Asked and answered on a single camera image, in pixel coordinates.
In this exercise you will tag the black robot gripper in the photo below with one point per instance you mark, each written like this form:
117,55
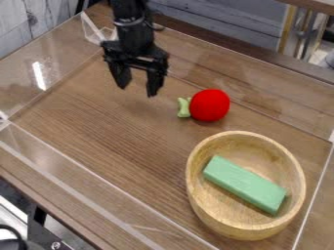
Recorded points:
134,50

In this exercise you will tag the red plush fruit green stem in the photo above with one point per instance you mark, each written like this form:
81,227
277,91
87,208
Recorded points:
206,106

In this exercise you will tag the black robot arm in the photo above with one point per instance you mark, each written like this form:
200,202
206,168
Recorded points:
130,12

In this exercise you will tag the green rectangular block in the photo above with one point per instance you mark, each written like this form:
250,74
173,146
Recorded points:
254,189

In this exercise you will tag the round wooden bowl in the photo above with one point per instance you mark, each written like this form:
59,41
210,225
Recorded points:
222,210

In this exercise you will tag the clear acrylic corner bracket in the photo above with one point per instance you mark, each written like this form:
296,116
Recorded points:
94,34

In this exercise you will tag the clear acrylic tray wall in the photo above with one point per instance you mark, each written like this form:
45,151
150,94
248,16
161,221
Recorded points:
110,218

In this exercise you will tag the gold metal chair frame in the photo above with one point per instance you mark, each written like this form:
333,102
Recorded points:
304,27

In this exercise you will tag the black table clamp mount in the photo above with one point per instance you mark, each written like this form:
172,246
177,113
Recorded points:
29,235

